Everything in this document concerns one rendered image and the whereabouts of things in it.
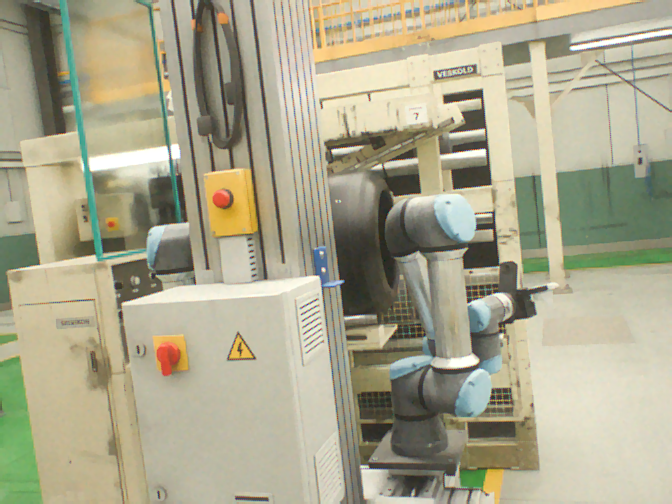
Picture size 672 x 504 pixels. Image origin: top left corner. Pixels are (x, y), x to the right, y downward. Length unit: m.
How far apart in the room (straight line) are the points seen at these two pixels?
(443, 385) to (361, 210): 1.00
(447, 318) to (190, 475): 0.67
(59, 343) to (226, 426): 1.21
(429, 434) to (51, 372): 1.32
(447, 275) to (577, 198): 10.09
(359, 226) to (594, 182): 9.38
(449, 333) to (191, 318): 0.64
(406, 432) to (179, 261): 0.75
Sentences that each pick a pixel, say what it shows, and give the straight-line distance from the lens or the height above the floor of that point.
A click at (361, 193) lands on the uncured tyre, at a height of 1.39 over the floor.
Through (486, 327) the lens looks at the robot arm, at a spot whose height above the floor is 1.01.
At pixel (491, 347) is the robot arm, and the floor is 0.96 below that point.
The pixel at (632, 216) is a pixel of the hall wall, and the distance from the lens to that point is 11.67.
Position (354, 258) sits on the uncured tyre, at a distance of 2.40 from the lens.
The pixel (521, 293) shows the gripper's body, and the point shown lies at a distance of 1.86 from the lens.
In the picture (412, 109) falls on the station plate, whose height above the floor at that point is 1.72.
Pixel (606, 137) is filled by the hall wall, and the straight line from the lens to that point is 11.70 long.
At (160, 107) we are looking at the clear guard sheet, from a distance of 2.71.
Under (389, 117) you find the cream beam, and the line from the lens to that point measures 2.85.
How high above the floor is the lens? 1.38
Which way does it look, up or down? 5 degrees down
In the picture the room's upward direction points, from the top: 7 degrees counter-clockwise
